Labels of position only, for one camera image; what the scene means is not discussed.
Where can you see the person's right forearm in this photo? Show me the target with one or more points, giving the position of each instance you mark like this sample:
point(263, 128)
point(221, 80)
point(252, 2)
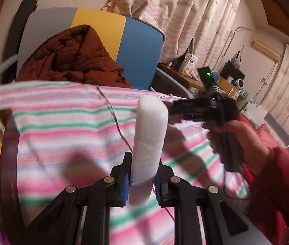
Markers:
point(282, 188)

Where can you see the pink red bedding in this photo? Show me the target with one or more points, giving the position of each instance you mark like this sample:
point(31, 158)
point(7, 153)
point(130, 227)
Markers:
point(260, 132)

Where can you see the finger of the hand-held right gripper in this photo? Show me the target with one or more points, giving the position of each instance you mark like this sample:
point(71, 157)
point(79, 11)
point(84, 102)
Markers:
point(198, 120)
point(187, 106)

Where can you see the pink green striped cloth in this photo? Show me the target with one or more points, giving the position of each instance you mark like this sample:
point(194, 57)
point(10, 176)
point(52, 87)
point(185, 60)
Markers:
point(70, 132)

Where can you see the white foam block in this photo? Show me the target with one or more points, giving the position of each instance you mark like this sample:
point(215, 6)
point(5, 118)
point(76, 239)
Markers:
point(149, 132)

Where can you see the gold container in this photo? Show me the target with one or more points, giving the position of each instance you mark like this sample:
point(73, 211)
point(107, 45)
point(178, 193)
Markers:
point(9, 158)

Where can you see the white round clock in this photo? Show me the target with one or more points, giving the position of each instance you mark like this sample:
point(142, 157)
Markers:
point(239, 83)

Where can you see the person's right hand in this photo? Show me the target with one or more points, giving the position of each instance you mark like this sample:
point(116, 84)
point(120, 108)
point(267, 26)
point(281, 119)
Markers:
point(249, 145)

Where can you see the beige air conditioner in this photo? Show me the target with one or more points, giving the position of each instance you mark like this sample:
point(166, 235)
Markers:
point(264, 48)

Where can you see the blue mug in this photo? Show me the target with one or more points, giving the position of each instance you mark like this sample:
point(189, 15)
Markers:
point(216, 76)

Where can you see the metal pipe stand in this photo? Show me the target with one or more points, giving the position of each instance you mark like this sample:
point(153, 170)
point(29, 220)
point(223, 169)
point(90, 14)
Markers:
point(227, 43)

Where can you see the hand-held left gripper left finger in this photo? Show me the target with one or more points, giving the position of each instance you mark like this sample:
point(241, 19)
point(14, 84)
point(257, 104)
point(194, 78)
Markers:
point(125, 186)

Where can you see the white carton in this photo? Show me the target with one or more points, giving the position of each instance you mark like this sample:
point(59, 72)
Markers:
point(189, 63)

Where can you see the wooden side desk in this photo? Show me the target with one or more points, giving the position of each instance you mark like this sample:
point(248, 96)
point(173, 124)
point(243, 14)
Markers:
point(185, 80)

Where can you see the black desk appliance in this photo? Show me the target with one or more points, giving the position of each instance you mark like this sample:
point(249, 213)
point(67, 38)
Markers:
point(232, 69)

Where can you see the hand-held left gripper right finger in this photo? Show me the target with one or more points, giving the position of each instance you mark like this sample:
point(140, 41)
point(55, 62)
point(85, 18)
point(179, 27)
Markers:
point(158, 188)

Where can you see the brown quilted jacket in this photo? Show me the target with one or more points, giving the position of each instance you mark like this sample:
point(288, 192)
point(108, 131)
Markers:
point(70, 58)

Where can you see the starfish print curtain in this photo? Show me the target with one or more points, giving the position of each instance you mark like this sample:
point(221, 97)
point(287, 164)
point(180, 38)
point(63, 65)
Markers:
point(185, 10)

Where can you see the grey yellow blue chair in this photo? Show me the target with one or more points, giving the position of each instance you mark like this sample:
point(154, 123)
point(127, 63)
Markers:
point(139, 46)

